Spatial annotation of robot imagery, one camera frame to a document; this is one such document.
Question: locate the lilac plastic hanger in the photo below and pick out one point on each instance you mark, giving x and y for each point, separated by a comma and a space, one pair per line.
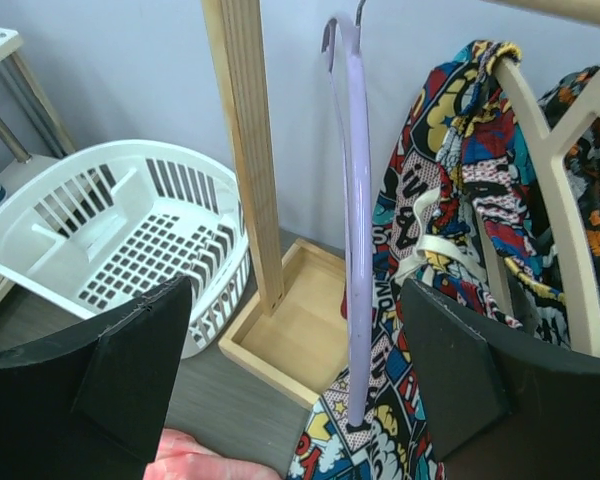
353, 129

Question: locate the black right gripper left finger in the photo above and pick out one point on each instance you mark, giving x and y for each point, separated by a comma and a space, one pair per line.
90, 401

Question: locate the beige wooden hanger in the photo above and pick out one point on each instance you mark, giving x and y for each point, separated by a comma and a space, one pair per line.
548, 148

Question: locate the white side shelf table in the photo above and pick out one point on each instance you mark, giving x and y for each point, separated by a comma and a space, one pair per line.
24, 90

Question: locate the comic print shorts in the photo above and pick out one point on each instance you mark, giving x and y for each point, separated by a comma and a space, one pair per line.
459, 210

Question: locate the wooden clothes rack stand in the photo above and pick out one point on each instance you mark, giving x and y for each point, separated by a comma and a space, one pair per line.
290, 333

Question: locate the pink patterned shorts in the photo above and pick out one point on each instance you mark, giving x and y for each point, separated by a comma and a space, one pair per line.
181, 457

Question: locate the white plastic laundry basket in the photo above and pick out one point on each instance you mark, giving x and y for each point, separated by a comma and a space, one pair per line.
111, 222

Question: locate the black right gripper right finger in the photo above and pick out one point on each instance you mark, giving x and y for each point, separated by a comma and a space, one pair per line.
500, 404

